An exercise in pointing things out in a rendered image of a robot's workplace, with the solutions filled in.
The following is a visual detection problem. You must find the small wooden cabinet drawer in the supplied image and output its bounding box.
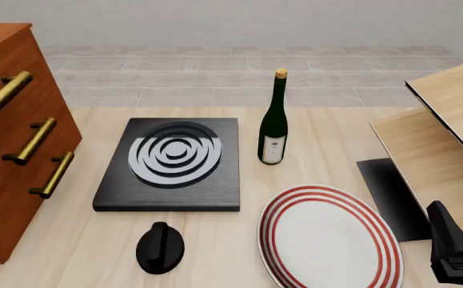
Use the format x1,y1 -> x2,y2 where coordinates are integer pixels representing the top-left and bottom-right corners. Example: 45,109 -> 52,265
0,118 -> 82,259

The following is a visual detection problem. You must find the medium brass drawer handle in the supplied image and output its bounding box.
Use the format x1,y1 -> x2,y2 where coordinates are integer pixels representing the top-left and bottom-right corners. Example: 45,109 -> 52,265
2,117 -> 58,166

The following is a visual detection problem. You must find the flat black stove plate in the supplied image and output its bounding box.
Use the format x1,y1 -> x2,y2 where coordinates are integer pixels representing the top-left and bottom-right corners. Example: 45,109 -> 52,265
92,117 -> 241,213

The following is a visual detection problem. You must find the large wooden cabinet drawer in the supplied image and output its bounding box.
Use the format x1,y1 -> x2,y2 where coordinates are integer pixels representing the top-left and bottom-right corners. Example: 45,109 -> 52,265
0,28 -> 57,158

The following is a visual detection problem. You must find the dark green wine bottle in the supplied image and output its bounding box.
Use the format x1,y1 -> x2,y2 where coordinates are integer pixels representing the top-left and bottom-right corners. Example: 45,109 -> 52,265
257,67 -> 289,166

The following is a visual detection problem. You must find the long brass drawer handle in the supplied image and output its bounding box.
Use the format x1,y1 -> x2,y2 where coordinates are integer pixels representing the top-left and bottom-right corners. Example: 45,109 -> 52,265
0,70 -> 34,120

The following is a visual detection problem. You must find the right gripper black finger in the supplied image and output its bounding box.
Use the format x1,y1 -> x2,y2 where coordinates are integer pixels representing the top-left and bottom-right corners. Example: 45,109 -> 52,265
426,199 -> 463,268

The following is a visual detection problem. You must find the round black stove knob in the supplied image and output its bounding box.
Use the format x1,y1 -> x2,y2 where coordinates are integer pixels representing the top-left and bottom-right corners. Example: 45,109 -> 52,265
135,221 -> 186,276

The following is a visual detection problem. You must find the short brass drawer handle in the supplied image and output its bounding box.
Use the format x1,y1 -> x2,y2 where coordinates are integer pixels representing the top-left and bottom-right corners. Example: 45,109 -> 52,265
29,151 -> 75,199

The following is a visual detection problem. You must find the middle-sized wooden cabinet drawer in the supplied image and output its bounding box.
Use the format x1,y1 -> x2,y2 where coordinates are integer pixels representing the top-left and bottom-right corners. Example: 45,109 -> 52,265
0,78 -> 74,238

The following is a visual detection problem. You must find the pale wooden rack black base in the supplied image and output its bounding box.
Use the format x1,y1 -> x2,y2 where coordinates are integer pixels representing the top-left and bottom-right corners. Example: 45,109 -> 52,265
356,56 -> 463,242

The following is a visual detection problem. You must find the white plate with red rings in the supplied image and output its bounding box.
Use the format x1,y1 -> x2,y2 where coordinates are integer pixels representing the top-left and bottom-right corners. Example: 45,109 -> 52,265
257,183 -> 405,288

